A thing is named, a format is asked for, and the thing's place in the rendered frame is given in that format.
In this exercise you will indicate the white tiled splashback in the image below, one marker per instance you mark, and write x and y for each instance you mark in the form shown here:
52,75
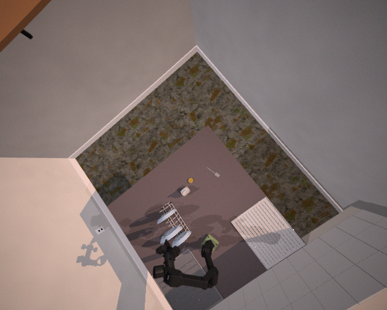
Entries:
343,266

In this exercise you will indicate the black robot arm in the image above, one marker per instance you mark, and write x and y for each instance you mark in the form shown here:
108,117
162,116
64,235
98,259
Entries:
177,278

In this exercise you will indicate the grey mug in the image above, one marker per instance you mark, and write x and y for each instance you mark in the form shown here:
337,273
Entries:
185,191

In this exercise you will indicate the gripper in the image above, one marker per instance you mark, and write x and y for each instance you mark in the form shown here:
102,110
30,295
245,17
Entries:
163,249

